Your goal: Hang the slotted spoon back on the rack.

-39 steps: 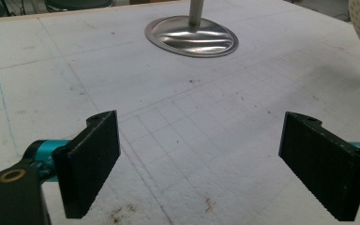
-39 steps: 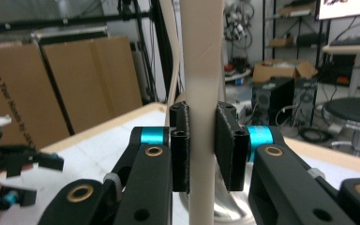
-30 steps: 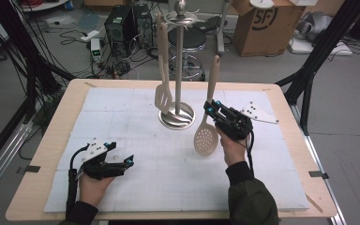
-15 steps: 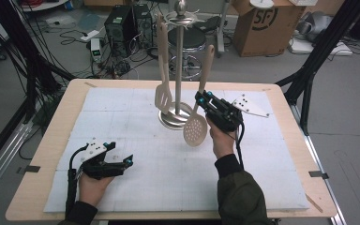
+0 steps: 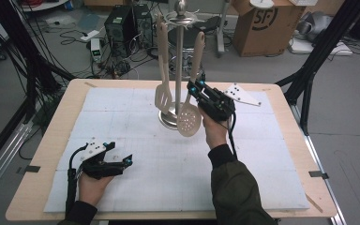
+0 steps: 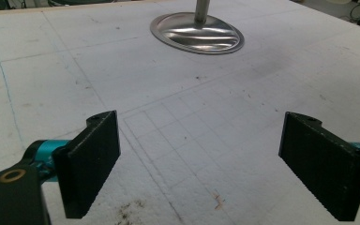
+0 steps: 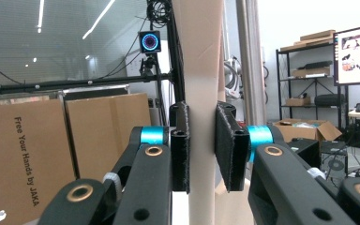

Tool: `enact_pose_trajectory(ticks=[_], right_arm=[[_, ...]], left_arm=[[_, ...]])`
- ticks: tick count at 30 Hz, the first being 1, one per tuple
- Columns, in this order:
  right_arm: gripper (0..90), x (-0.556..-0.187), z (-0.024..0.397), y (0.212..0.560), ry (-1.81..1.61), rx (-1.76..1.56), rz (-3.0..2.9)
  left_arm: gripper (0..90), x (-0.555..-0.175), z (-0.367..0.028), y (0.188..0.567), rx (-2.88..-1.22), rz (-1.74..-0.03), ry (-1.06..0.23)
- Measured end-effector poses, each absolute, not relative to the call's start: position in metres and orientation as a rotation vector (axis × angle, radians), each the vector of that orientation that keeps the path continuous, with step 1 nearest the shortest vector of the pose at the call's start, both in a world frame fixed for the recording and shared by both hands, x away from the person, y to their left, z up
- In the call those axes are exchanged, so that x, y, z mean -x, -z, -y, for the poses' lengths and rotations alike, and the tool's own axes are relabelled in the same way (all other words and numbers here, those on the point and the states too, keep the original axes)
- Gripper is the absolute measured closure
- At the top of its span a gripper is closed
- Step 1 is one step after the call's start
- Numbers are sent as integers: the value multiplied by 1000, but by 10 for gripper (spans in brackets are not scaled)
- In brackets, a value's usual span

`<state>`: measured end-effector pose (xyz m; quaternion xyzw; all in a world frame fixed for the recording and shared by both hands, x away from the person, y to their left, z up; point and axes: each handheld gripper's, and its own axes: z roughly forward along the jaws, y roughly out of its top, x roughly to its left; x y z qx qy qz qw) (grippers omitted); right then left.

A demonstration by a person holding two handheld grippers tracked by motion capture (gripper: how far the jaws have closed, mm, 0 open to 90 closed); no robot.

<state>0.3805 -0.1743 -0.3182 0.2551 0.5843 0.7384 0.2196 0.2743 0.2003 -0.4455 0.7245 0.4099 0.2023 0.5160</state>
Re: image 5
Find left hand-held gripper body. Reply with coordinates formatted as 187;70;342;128
79;141;127;181

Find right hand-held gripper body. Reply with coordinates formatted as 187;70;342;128
196;82;262;123

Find beige perforated skimmer spoon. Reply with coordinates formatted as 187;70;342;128
176;30;206;138

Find beige slotted spatula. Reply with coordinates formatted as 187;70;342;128
154;22;173;115

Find metal utensil stand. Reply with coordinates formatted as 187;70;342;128
158;0;198;130

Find beige solid spatula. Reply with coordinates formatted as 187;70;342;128
155;12;169;92

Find person's left hand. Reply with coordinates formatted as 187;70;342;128
78;172;115;207

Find person's right hand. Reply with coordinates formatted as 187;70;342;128
198;107;230;150

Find white grid mat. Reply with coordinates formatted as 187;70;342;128
43;86;310;214

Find black round stool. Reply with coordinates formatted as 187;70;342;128
167;27;207;83

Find white metal stand pole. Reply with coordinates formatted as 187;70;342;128
216;0;233;58

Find black tape strip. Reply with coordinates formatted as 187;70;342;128
16;164;41;175
308;170;330;180

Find brown cardboard box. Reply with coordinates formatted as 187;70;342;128
232;0;308;58

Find slim black computer tower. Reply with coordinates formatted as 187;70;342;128
133;3;154;50

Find large black computer tower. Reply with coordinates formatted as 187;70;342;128
103;5;138;58

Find white device with green display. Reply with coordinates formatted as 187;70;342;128
90;37;103;64

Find white round disc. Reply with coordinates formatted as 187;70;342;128
249;0;276;9

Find white flat board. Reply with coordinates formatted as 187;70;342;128
289;37;354;57

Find white power strip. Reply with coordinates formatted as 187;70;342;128
80;29;101;43

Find grey bag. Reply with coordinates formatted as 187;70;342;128
295;11;336;43

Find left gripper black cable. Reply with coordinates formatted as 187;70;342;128
66;143;88;217

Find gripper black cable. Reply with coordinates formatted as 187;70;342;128
227;112;239;160
66;143;88;217

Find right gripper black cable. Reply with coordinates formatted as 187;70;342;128
227;112;239;160

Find coil of black cable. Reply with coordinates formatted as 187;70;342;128
145;46;162;61

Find aluminium rail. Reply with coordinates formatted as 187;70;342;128
289;104;348;225
0;120;34;205

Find black frame post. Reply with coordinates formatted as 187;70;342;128
275;0;360;136

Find black frame with cables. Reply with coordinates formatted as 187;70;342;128
0;0;76;125

